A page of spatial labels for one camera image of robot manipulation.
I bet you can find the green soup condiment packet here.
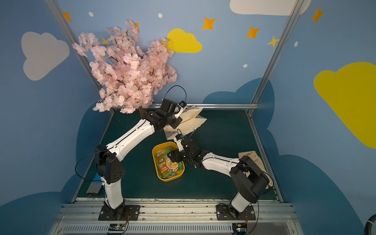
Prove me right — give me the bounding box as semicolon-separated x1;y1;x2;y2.
154;146;185;180

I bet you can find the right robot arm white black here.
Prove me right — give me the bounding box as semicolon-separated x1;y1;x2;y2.
168;135;272;220

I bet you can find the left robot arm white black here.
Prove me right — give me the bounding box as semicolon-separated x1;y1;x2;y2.
95;99;187;221

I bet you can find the yellow plastic tray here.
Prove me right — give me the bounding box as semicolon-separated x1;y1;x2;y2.
152;142;185;182

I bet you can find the pink cherry blossom tree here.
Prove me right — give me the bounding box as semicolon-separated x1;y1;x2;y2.
72;20;177;114

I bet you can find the beige fabric glove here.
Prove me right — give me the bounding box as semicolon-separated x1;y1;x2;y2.
238;151;274;190

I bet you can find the back horizontal aluminium bar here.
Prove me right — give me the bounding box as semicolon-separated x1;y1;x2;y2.
146;103;259;110

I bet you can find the right circuit board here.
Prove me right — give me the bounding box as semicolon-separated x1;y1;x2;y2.
232;223;248;235

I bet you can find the circuit board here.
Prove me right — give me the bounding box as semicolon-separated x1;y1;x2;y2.
108;223;125;233
232;223;248;235

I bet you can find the blue grey work glove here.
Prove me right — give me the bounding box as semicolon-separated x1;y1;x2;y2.
86;181;103;195

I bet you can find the left circuit board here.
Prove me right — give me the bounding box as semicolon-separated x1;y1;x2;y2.
108;223;125;233

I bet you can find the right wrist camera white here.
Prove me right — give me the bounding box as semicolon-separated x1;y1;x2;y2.
173;134;184;152

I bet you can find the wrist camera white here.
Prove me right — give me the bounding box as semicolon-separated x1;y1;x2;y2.
174;101;187;118
173;134;184;152

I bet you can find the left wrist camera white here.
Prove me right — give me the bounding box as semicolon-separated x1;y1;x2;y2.
174;101;187;118

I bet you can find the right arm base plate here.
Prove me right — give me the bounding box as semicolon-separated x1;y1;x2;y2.
215;203;256;221

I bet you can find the aluminium front rail frame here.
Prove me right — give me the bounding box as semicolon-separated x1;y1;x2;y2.
50;198;303;235

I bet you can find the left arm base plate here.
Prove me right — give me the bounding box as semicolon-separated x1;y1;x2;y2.
98;203;141;221

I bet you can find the left slanted aluminium post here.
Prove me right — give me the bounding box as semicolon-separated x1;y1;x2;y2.
45;0;102;91

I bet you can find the slanted aluminium post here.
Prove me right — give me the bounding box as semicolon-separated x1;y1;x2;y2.
247;0;305;118
45;0;102;91

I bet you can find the right slanted aluminium post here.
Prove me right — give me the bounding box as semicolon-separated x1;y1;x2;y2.
247;0;305;118

